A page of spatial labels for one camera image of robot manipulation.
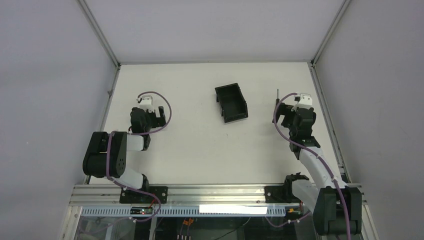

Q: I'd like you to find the black screwdriver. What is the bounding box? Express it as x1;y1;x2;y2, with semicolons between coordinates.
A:
272;89;280;124

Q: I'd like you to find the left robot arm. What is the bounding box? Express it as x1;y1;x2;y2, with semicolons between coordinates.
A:
82;106;166;192

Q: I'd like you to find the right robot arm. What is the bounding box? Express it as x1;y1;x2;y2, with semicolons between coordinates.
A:
272;99;362;238

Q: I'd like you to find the black plastic bin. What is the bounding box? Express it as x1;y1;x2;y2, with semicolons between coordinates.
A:
215;83;249;124

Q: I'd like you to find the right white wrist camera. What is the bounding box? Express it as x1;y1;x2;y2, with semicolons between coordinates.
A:
291;93;313;112

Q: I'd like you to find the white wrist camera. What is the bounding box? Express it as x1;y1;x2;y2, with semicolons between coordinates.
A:
291;93;313;112
137;95;155;113

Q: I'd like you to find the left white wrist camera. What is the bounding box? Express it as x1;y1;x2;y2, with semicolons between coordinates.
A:
137;95;155;113

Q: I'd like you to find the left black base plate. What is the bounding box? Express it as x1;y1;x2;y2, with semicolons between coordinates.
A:
119;185;169;204

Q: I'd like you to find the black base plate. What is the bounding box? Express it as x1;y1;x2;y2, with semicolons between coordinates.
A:
119;185;169;204
264;185;301;204

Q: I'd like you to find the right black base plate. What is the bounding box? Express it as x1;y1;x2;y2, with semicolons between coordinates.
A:
264;185;301;204

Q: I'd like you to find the aluminium frame rail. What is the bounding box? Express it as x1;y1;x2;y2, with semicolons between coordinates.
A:
68;184;368;207

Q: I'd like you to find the white cable duct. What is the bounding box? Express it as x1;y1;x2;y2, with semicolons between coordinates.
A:
81;204;288;218

